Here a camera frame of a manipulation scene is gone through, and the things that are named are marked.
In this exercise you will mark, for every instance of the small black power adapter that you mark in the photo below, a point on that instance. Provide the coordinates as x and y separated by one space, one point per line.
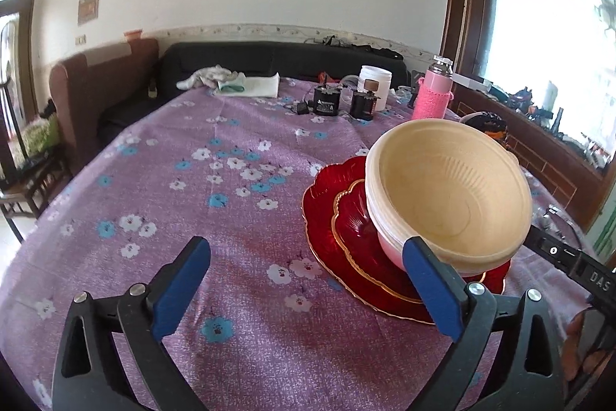
301 108

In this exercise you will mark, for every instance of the pink sleeved thermos bottle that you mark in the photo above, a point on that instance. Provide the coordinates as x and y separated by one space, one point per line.
434 90

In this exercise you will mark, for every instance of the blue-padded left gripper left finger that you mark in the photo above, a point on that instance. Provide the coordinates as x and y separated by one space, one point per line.
89 374

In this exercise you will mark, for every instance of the purple floral tablecloth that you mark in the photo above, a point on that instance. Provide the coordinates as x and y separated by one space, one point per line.
269 328

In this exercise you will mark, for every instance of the white crumpled cloth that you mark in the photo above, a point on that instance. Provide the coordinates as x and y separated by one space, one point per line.
216 78

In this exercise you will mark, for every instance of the large red scalloped plate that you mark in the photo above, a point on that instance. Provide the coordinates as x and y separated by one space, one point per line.
317 209

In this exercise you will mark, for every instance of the small framed wall plaque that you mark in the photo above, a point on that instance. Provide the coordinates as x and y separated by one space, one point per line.
87 11

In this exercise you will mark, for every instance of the small red gold-rimmed plate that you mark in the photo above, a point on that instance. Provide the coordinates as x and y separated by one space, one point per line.
372 275

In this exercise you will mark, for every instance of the white folded paper bag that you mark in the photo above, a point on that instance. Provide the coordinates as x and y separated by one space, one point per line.
257 87

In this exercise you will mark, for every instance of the black sofa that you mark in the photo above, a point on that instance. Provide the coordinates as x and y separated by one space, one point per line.
301 61

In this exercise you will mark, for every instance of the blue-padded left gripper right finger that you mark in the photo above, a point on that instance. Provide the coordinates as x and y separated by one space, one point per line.
526 373

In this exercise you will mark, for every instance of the brown armchair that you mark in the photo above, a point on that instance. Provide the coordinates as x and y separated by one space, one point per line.
88 83

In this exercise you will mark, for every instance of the black cylindrical device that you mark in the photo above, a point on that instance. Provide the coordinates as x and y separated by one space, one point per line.
363 105

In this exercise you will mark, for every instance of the dark wooden chair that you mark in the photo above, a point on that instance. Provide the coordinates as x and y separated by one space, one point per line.
33 161

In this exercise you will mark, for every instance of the black and orange bag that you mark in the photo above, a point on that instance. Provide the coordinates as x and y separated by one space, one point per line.
488 123

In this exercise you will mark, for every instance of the black battery charger box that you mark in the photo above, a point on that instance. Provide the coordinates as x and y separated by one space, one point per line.
326 101

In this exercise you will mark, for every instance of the white bowl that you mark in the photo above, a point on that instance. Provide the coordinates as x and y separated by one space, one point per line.
392 247

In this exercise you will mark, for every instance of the cream plastic bowl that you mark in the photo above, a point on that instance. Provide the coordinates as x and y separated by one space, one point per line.
471 233
434 156

